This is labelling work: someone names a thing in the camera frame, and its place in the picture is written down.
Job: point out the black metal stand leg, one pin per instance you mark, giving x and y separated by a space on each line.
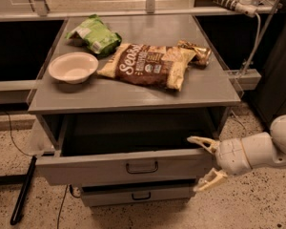
25 182

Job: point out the green snack bag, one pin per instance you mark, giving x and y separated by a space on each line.
99 39

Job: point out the dark cabinet at right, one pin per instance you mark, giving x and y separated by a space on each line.
269 97

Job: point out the grey drawer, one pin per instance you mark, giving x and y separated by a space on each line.
137 192
110 149

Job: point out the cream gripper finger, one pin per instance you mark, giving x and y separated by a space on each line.
208 144
210 180

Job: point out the grey top drawer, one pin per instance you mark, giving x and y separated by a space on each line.
110 149

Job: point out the white power strip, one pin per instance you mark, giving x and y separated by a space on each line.
241 6

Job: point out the small gold snack bag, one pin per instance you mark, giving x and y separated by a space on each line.
202 54

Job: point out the white bowl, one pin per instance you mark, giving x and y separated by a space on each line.
73 68

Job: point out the brown chip bag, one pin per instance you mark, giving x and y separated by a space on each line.
146 65

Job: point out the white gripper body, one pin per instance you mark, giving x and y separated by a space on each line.
231 156

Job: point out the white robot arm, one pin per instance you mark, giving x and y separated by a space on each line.
266 149

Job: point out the grey bottom drawer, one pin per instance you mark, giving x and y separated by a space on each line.
137 192

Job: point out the grey drawer cabinet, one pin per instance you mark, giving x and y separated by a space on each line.
207 93

